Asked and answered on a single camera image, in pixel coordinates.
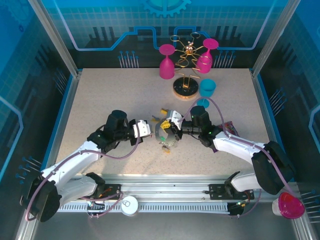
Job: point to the key with green tag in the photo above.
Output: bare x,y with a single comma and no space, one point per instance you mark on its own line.
162,138

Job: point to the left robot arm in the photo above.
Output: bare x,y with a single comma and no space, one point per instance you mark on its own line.
75,160

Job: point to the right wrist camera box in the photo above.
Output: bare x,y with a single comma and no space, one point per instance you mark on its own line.
173,116

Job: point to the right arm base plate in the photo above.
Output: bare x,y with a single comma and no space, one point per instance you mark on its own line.
217,191

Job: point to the key with yellow tag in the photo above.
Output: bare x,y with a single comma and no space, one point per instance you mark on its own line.
166,149
163,110

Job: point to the pink plastic goblet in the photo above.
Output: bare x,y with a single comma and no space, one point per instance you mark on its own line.
205,63
166,67

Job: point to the purple candy packet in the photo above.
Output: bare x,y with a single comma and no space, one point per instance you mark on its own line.
230,127

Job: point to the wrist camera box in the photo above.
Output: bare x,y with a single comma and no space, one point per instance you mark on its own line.
142,128
173,116

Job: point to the aluminium rail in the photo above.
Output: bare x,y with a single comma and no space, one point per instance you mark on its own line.
162,182

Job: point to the aluminium frame post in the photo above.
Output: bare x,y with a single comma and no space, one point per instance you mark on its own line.
272,37
53,37

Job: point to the pink cup bottom right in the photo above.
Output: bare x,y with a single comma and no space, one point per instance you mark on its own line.
290,206

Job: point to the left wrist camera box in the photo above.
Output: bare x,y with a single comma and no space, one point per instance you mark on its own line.
142,128

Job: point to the large metal keyring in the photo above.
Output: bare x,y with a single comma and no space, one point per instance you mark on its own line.
157,135

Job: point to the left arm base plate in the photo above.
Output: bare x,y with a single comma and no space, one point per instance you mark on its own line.
112,191

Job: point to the blue plastic goblet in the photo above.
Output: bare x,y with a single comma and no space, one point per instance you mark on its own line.
207,87

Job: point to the white round lid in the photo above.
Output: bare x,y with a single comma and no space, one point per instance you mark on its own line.
129,205

